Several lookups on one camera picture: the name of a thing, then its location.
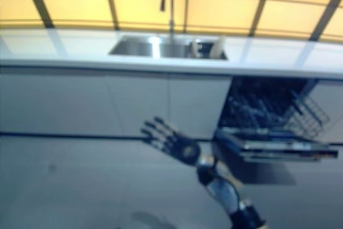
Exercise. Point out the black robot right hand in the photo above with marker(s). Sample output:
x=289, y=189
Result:
x=179, y=146

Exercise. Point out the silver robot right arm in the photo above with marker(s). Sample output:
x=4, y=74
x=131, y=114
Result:
x=222, y=188

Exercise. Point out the open built-in dishwasher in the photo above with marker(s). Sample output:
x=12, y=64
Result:
x=257, y=100

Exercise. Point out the dishwasher door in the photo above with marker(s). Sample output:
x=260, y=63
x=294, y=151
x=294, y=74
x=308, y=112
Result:
x=281, y=147

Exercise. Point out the white cabinet door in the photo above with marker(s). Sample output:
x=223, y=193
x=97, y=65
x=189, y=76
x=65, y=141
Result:
x=198, y=105
x=142, y=103
x=332, y=111
x=53, y=103

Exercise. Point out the stainless steel kitchen sink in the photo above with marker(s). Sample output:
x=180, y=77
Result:
x=150, y=48

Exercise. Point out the dark dish rack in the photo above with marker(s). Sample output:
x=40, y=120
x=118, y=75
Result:
x=205, y=46

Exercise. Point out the chrome gooseneck kitchen faucet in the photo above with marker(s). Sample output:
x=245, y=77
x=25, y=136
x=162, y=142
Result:
x=171, y=11

